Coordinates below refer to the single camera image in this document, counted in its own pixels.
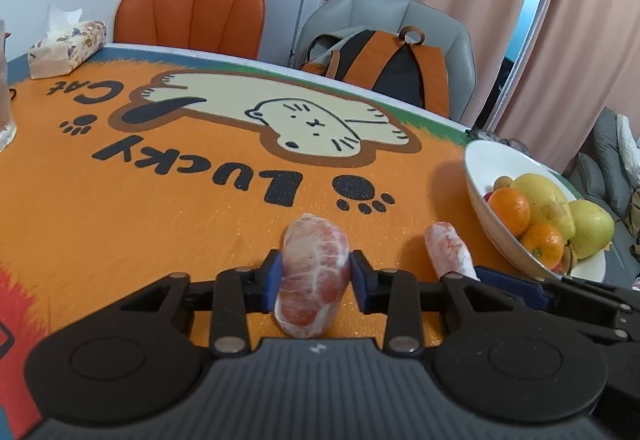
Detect orange mandarin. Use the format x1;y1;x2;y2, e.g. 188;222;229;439
488;187;530;238
520;223;565;270

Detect peeled pomelo segment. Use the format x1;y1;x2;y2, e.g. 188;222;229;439
424;222;478;281
273;213;350;339

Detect yellow green pear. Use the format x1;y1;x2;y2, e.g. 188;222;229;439
568;199;615;260

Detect small brown longan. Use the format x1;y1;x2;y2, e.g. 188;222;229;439
492;175;513;191

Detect small green brown kiwi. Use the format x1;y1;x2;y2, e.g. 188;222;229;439
558;244;578;275

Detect brown clothing pile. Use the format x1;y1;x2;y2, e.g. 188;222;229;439
624;189;640;259

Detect grey sofa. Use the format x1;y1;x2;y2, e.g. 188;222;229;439
563;107;639;288

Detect white ceramic bowl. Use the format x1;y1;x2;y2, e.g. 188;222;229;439
464;141;615;282

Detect colourful lucky cat table mat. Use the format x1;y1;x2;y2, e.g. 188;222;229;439
0;46;589;440

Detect eyeglasses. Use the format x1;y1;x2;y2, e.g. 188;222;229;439
465;128;530;156

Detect white pillow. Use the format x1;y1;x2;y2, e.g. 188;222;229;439
616;114;640;189

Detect orange black backpack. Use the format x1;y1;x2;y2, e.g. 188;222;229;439
299;26;450;118

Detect pink curtain right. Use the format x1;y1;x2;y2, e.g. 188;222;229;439
497;0;639;171

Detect orange chair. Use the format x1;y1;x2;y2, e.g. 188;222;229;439
113;0;265;59

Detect grey chair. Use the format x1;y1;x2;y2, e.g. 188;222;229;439
290;0;478;124

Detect patterned tissue box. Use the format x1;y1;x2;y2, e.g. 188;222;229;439
27;6;107;79

